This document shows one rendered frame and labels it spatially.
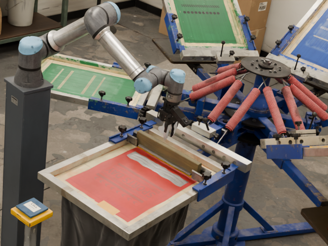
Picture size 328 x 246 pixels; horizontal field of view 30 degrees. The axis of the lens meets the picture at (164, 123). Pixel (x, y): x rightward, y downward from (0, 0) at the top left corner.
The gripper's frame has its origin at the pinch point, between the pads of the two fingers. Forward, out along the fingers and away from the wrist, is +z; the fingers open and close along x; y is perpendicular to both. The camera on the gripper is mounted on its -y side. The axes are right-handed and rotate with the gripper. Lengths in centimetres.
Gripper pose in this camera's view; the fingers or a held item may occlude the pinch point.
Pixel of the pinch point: (169, 136)
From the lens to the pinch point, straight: 307.0
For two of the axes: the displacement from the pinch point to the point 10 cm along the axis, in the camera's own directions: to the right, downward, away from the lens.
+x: -6.3, 2.7, -7.2
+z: -1.6, 8.7, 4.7
